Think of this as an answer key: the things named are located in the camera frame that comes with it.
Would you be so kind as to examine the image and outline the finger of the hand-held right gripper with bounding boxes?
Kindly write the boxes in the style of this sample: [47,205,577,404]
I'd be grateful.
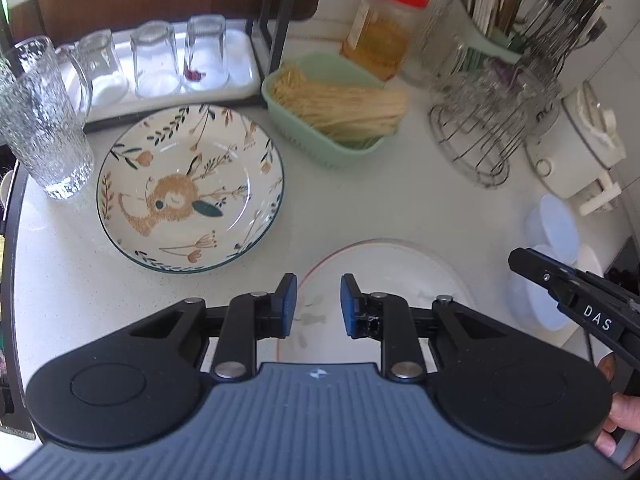
[508,248,583,323]
[531,245,608,281]

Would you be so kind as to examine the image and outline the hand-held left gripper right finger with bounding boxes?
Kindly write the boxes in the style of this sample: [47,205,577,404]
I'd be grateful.
[340,273,506,382]

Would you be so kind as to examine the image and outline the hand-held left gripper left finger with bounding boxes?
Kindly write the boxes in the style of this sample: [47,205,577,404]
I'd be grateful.
[129,273,300,381]

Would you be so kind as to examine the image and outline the floral rabbit print plate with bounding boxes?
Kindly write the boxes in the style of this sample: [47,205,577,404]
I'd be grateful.
[96,103,285,274]

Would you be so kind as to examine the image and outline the person's right hand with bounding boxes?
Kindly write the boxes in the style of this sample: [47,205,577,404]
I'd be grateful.
[596,352,640,471]

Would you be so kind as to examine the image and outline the white electric cooking pot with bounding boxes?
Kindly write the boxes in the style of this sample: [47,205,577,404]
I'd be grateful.
[523,80,629,217]

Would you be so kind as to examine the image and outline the green plastic basket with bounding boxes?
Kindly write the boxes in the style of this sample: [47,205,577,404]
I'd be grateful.
[261,52,409,170]

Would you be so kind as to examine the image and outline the bundle of dried noodles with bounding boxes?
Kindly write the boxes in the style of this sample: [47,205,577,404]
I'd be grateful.
[270,62,407,142]

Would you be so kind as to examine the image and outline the green utensil holder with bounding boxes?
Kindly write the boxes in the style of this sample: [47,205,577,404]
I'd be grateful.
[450,0,527,73]

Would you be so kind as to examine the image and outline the white drip tray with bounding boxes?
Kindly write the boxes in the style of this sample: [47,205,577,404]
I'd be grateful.
[59,19,264,124]

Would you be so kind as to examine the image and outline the hanging kitchen utensils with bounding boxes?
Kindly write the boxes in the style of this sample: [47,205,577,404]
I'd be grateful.
[520,0,610,63]

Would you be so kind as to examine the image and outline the tall glass pitcher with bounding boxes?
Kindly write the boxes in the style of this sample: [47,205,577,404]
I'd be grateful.
[400,0,472,87]

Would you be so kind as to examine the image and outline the clear drinking glass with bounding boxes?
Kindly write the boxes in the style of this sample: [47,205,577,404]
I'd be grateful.
[74,29,127,107]
[184,14,230,87]
[130,20,182,100]

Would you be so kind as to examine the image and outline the red-lidded plastic jar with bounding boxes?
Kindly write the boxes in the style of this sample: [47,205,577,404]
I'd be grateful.
[340,0,430,82]

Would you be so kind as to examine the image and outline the tall textured drinking glass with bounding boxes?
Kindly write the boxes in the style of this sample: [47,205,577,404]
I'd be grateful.
[0,36,96,201]

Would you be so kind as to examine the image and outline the wire cup rack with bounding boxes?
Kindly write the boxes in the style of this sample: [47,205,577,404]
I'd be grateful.
[427,60,557,189]

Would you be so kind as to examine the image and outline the glass cup with handle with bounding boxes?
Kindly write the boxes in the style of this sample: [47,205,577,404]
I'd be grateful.
[500,57,560,127]
[436,67,506,131]

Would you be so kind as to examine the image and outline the black metal rack frame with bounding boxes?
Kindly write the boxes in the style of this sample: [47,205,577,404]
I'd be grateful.
[80,0,302,134]

